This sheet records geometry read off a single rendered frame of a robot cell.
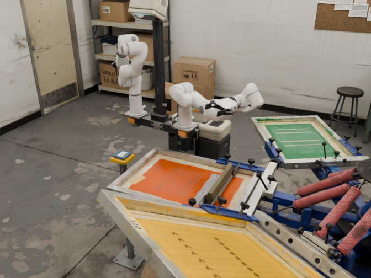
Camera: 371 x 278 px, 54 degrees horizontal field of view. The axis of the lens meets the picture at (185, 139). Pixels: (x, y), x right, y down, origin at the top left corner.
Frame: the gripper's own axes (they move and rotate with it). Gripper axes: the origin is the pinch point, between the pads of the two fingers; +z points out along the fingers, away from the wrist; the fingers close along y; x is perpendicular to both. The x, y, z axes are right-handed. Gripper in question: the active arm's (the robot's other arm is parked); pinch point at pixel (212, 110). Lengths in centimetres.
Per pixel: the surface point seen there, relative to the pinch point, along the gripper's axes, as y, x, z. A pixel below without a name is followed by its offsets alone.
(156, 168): 35, -58, 8
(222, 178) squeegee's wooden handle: -11.3, -41.4, -4.3
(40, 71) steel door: 414, -142, -52
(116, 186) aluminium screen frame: 30, -54, 42
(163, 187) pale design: 15, -55, 18
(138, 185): 26, -57, 29
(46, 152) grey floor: 272, -188, 1
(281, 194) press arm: -42, -39, -20
